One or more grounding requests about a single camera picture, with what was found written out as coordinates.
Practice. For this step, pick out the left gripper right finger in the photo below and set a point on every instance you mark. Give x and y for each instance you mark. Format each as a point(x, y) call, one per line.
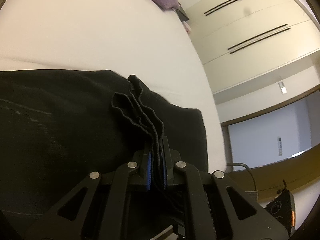
point(171, 157)

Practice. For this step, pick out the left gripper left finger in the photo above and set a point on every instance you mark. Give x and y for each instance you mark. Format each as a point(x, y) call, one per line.
point(144, 161)

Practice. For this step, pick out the black pants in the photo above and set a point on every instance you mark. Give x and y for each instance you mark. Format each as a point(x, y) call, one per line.
point(68, 170)

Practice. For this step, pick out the black orange device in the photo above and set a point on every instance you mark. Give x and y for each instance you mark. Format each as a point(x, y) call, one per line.
point(282, 208)

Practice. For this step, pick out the red white package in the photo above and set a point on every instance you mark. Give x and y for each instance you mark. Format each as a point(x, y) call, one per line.
point(186, 27)

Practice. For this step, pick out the black nightstand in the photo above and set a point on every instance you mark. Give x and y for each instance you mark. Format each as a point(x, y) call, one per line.
point(181, 14)

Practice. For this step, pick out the white bed sheet mattress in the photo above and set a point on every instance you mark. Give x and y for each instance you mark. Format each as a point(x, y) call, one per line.
point(125, 36)

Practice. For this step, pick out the white wardrobe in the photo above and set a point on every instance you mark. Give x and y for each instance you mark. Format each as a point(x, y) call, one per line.
point(211, 36)

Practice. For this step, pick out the black wardrobe handle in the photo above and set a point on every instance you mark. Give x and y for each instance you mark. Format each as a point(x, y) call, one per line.
point(219, 6)
point(257, 38)

